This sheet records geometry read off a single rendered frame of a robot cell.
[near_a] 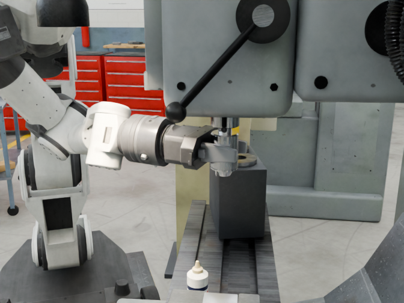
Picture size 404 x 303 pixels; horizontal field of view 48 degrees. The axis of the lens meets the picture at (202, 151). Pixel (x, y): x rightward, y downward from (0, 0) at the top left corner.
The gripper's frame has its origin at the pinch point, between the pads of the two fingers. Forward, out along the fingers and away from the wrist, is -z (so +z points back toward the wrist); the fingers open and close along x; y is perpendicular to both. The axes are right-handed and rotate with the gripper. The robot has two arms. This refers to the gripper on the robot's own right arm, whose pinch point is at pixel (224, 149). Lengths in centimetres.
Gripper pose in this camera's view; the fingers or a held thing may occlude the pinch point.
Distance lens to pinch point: 77.5
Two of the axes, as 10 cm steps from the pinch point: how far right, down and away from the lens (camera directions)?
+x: 3.9, -2.7, 8.8
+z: -9.2, -1.2, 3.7
